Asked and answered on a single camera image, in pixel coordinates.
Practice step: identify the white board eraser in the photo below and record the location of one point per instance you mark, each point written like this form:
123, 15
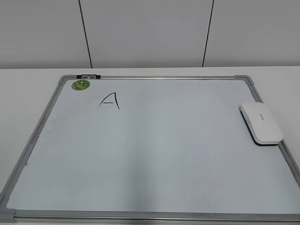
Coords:
262, 125

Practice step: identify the green round magnet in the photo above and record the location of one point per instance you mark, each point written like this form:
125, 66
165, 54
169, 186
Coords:
80, 85

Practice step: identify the black and silver board clip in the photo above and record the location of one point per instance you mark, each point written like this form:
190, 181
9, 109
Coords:
87, 76

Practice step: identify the white board with grey frame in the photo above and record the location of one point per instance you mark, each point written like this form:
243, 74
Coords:
148, 149

